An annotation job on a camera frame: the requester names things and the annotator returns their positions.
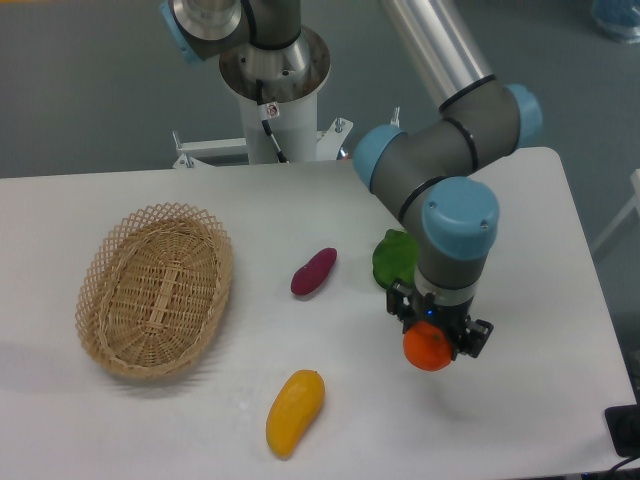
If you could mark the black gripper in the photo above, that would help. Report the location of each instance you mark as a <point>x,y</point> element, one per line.
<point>444,309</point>

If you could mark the orange fruit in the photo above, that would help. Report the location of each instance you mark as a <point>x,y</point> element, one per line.
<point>426,347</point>

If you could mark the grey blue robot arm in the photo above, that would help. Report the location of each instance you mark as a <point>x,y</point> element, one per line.
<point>424,179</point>

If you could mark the green leafy vegetable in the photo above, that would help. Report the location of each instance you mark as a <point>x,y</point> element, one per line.
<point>395,258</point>

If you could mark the purple sweet potato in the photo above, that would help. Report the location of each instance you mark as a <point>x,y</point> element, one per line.
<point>308,278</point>

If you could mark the black device at table edge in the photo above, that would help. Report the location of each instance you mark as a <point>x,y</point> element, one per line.
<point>623,426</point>

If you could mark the yellow mango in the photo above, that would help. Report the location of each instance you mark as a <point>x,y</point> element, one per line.
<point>293,411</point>

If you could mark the woven wicker basket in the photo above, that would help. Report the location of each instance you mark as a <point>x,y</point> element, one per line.
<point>155,292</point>

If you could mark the blue object in bag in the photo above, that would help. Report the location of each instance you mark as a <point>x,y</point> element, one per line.
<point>617,18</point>

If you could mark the white frame at right edge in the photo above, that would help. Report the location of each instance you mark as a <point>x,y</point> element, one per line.
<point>621,223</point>

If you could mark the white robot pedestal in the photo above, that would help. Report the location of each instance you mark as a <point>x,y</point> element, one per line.
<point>277,95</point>

